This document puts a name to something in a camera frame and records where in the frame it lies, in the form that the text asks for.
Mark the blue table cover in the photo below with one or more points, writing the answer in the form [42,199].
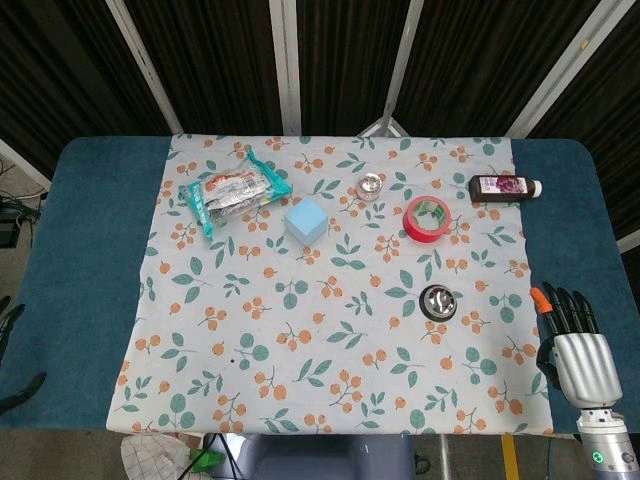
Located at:
[75,260]

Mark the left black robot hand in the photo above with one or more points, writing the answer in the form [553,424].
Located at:
[12,350]

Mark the light blue foam cube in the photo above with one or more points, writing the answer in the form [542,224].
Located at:
[306,221]

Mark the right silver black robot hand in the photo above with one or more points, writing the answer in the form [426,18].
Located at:
[582,357]

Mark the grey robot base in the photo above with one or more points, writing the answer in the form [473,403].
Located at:
[320,457]

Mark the red tape roll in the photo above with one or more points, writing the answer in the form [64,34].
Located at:
[427,218]

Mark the teal snack packet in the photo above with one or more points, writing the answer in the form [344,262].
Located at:
[232,192]

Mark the dark brown medicine bottle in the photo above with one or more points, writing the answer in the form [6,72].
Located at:
[502,188]

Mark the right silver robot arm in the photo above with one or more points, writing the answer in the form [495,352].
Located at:
[603,440]

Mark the green plastic object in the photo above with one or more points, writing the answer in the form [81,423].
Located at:
[207,459]

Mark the white folding screen frame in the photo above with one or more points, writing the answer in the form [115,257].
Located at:
[289,65]

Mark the small clear glass jar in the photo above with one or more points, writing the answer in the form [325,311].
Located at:
[369,186]

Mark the white checked cloth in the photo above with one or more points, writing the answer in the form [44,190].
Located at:
[155,456]

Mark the floral patterned tablecloth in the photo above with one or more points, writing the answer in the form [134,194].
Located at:
[330,300]

